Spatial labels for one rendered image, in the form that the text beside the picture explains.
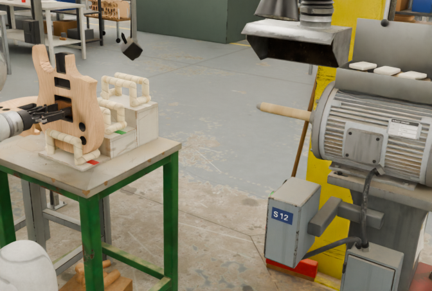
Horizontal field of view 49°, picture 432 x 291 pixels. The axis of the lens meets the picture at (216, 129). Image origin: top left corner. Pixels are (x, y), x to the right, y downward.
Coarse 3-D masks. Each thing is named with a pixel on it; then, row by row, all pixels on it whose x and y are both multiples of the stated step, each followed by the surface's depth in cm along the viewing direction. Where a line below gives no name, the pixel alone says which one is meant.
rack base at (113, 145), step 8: (128, 128) 203; (104, 136) 193; (112, 136) 194; (120, 136) 196; (128, 136) 200; (104, 144) 194; (112, 144) 193; (120, 144) 197; (128, 144) 201; (136, 144) 206; (104, 152) 195; (112, 152) 194; (120, 152) 198
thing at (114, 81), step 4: (104, 76) 210; (108, 76) 210; (104, 80) 210; (108, 80) 208; (112, 80) 207; (116, 80) 206; (120, 80) 205; (124, 80) 204; (112, 84) 208; (116, 84) 206; (120, 84) 205; (124, 84) 204; (128, 84) 202; (132, 84) 202
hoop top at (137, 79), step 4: (116, 76) 216; (120, 76) 215; (124, 76) 214; (128, 76) 213; (132, 76) 212; (136, 76) 211; (128, 80) 213; (132, 80) 212; (136, 80) 210; (140, 80) 209; (144, 80) 208
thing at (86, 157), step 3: (96, 150) 191; (90, 153) 188; (93, 153) 189; (96, 153) 190; (99, 153) 191; (84, 156) 186; (87, 156) 187; (90, 156) 187; (93, 156) 189; (96, 156) 190; (78, 159) 184; (81, 159) 184; (84, 159) 185; (87, 159) 187; (90, 159) 188; (78, 162) 184; (81, 162) 184; (84, 162) 186
